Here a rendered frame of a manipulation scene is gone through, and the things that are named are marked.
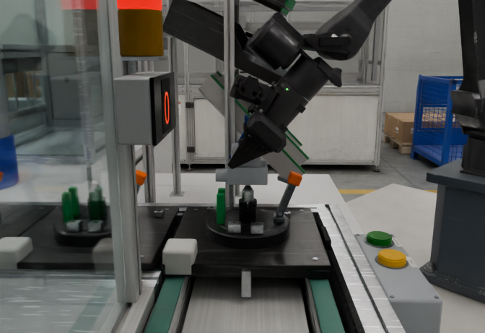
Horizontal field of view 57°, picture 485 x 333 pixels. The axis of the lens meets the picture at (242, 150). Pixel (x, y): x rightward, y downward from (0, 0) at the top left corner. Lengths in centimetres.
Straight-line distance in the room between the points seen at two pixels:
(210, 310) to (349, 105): 422
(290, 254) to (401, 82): 899
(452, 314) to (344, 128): 407
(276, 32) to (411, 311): 42
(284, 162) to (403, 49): 870
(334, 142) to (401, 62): 499
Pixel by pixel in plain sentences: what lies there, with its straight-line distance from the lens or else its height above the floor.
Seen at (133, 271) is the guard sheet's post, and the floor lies 100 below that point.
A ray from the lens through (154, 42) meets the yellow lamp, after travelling 51.
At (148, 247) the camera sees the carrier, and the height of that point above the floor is 97.
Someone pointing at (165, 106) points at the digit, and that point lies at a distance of 52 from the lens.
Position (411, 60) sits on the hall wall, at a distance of 965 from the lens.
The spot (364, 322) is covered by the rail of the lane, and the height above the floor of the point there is 96.
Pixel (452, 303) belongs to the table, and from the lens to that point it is 86.
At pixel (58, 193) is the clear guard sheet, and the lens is 39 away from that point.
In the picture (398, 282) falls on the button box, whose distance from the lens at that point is 67.
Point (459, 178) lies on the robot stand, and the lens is 83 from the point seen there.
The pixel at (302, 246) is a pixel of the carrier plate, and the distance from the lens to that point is 72.
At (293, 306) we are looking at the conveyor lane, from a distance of 67.
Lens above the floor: 127
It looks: 13 degrees down
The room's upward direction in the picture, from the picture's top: straight up
